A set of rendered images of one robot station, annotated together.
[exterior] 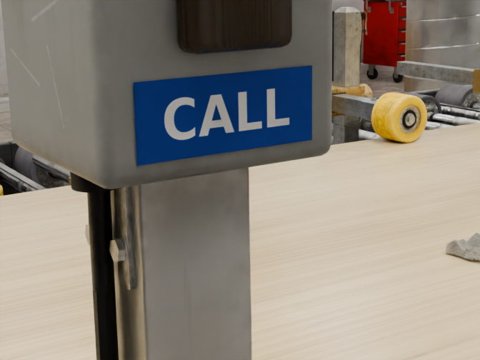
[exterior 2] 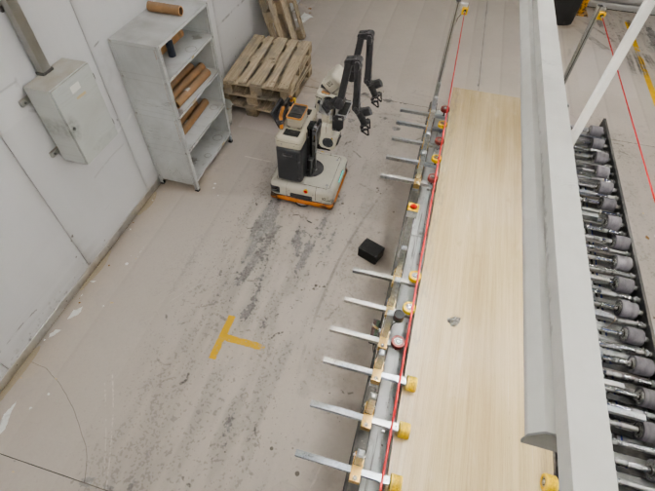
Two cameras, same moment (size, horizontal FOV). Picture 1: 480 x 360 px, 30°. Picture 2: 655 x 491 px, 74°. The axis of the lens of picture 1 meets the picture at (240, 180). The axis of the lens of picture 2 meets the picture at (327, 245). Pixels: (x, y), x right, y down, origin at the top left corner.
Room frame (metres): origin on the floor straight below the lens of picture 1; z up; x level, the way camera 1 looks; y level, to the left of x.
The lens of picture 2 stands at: (1.28, -1.75, 3.22)
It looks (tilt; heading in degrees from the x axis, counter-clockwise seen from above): 51 degrees down; 136
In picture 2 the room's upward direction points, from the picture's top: 2 degrees clockwise
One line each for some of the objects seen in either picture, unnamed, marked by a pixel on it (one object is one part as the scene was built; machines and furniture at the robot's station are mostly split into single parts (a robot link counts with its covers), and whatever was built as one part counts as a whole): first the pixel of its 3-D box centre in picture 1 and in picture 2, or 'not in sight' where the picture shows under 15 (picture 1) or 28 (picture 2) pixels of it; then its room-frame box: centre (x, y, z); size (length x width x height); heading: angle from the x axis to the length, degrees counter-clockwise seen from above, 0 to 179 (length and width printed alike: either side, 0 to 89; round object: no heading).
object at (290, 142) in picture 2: not in sight; (300, 141); (-1.38, 0.43, 0.59); 0.55 x 0.34 x 0.83; 122
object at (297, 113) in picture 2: not in sight; (297, 116); (-1.39, 0.42, 0.87); 0.23 x 0.15 x 0.11; 122
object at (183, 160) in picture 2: not in sight; (181, 99); (-2.45, -0.18, 0.78); 0.90 x 0.45 x 1.55; 122
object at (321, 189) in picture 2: not in sight; (309, 176); (-1.30, 0.48, 0.16); 0.67 x 0.64 x 0.25; 32
